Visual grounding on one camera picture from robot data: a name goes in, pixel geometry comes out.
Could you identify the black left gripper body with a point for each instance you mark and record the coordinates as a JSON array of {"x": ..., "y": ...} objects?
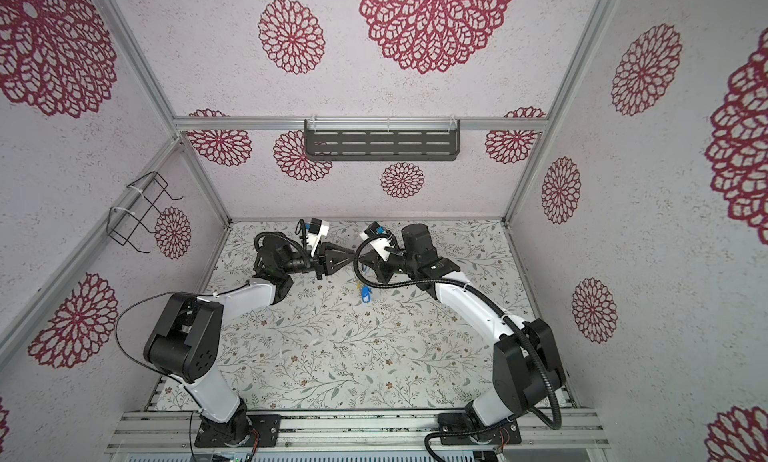
[{"x": 319, "y": 261}]

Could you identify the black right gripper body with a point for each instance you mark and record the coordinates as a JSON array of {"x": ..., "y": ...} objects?
[{"x": 397, "y": 264}]

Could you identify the keyring bunch with blue tags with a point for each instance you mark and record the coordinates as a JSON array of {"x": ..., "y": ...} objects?
[{"x": 365, "y": 292}]

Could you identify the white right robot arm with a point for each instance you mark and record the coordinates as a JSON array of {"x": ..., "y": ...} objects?
[{"x": 526, "y": 366}]

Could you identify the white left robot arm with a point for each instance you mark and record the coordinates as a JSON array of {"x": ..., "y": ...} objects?
[{"x": 184, "y": 344}]

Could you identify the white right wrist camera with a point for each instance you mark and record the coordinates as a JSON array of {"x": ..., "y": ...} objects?
[{"x": 382, "y": 240}]

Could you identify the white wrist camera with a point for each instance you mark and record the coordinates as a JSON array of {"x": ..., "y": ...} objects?
[
  {"x": 382, "y": 240},
  {"x": 316, "y": 230}
]

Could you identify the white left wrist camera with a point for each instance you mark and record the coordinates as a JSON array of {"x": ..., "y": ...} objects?
[{"x": 316, "y": 230}]

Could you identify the grey slotted wall shelf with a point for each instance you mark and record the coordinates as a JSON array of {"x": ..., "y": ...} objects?
[{"x": 387, "y": 144}]

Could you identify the black wire wall rack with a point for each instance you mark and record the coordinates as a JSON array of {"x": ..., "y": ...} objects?
[{"x": 124, "y": 221}]

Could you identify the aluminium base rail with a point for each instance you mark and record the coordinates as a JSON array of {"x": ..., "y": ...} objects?
[{"x": 332, "y": 435}]

